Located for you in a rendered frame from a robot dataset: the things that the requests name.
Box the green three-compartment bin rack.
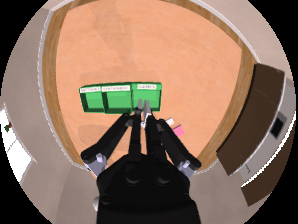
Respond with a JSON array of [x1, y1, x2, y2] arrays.
[[78, 82, 163, 114]]

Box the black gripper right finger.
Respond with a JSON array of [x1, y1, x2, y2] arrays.
[[143, 100, 201, 184]]

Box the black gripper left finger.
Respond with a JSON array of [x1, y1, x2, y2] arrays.
[[80, 98, 142, 184]]

